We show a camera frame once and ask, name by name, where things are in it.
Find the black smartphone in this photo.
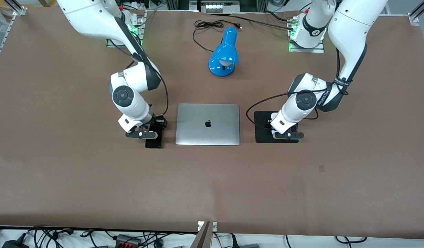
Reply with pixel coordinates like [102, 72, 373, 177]
[145, 137, 163, 149]

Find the black square mouse pad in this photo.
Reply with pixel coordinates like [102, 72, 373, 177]
[254, 111, 299, 144]

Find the silver closed laptop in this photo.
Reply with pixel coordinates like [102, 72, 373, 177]
[175, 103, 241, 146]

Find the blue desk lamp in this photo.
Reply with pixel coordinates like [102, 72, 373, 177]
[208, 27, 240, 78]

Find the black box with orange buttons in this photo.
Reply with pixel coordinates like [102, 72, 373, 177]
[115, 234, 143, 247]

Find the white power strip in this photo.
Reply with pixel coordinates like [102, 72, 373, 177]
[204, 0, 241, 14]

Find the black power adapter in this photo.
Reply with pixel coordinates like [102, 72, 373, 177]
[1, 237, 29, 248]

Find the aluminium corner extrusion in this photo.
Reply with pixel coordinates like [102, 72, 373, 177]
[407, 0, 424, 27]
[6, 0, 28, 17]

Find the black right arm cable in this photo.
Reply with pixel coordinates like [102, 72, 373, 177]
[108, 38, 170, 117]

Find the aluminium left arm base plate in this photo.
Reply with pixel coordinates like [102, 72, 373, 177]
[288, 14, 325, 53]

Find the aluminium right arm base plate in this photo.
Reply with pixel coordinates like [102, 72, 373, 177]
[106, 10, 148, 48]

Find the thin black lamp cord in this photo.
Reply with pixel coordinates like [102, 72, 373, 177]
[192, 20, 243, 53]

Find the thick black braided cable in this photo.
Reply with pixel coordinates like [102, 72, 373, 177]
[211, 12, 295, 31]

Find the black looped floor cable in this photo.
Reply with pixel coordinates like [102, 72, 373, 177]
[334, 236, 368, 244]

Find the grey camera stand post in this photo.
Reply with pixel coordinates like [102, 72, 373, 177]
[195, 221, 212, 248]

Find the black floor cable bundle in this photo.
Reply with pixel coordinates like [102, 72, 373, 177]
[26, 226, 95, 248]

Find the perforated metal side rail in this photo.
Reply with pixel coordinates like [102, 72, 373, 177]
[0, 16, 15, 71]

